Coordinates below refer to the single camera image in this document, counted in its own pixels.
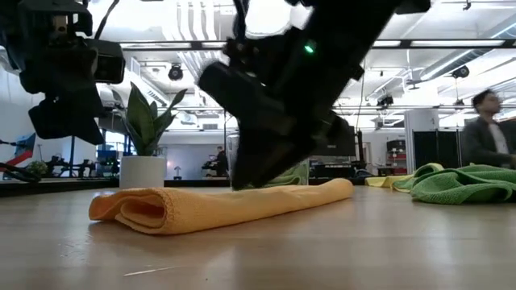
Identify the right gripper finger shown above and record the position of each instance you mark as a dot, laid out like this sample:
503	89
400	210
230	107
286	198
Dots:
262	157

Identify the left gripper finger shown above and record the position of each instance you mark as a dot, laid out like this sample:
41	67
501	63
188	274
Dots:
68	121

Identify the green microfiber towel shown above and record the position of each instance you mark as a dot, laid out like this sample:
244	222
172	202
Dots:
294	175
463	185

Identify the orange microfiber towel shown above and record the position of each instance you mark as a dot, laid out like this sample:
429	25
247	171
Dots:
221	205

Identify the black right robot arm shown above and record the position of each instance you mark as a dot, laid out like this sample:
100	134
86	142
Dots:
354	16

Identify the clear plastic bin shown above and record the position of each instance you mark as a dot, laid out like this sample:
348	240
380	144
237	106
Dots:
233	153

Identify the person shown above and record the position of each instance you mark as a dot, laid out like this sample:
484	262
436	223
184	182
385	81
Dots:
221	161
483	141

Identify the black metal stand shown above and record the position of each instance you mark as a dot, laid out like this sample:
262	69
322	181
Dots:
225	129

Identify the red and blue stand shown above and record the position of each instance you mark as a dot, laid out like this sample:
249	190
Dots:
24	151

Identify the small green shrub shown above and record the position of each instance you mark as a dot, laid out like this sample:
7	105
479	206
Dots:
37	168

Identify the black monitor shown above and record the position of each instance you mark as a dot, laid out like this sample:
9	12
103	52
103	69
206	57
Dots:
346	145

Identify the black ceiling spotlight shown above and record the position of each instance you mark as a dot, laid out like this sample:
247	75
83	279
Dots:
176	72
385	100
460	71

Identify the snake plant in white pot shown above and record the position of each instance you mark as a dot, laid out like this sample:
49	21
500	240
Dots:
143	173

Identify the white pillar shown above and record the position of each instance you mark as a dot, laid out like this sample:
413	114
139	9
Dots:
421	121

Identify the black partition screen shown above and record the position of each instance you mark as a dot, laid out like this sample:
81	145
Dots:
437	149

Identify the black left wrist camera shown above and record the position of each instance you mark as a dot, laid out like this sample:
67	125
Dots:
106	60

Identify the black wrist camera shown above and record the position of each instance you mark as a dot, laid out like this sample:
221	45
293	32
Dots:
242	92
106	60

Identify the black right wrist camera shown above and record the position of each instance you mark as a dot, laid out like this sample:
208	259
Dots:
242	92

